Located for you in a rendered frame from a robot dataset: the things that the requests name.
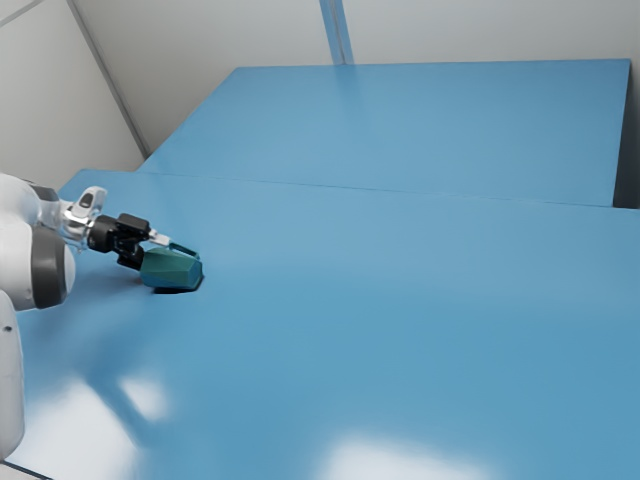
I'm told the teal faceted mug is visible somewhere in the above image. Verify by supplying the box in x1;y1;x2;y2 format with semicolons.
138;242;206;293

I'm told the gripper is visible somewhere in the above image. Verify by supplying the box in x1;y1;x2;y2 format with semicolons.
87;213;170;272

